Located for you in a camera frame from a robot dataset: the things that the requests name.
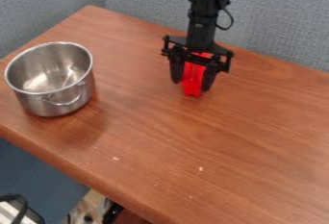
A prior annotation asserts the stainless steel pot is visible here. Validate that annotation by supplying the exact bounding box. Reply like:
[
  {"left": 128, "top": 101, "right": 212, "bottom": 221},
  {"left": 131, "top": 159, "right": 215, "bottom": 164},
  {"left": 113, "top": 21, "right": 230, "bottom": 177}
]
[{"left": 4, "top": 41, "right": 95, "bottom": 117}]

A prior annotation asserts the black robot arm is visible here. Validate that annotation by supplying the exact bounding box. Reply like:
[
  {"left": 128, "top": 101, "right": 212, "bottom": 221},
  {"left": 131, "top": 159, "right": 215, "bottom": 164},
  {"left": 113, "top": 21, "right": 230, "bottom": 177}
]
[{"left": 161, "top": 0, "right": 234, "bottom": 95}]

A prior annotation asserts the red star-shaped block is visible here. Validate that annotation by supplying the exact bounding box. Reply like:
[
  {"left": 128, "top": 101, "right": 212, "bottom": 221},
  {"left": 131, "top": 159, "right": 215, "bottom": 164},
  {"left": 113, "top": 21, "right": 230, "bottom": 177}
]
[{"left": 180, "top": 62, "right": 206, "bottom": 96}]

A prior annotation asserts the clutter under table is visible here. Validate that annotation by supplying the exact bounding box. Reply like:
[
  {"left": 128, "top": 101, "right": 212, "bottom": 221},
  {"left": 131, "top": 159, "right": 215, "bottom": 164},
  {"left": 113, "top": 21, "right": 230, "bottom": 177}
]
[{"left": 61, "top": 188, "right": 151, "bottom": 224}]

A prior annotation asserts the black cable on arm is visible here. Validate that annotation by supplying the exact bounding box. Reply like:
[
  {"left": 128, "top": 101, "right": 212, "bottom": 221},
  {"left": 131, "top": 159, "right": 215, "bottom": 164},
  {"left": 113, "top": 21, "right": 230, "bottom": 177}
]
[{"left": 214, "top": 5, "right": 235, "bottom": 32}]

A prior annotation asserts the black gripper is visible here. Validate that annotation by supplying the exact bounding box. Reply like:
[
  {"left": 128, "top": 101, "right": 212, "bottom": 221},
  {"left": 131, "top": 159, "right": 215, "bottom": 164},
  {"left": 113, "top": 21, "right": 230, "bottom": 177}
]
[{"left": 161, "top": 13, "right": 234, "bottom": 91}]

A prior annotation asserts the white striped object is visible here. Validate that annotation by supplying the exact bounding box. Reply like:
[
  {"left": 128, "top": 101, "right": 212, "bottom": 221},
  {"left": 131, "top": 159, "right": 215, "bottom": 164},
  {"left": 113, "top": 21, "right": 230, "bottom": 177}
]
[{"left": 0, "top": 201, "right": 37, "bottom": 224}]

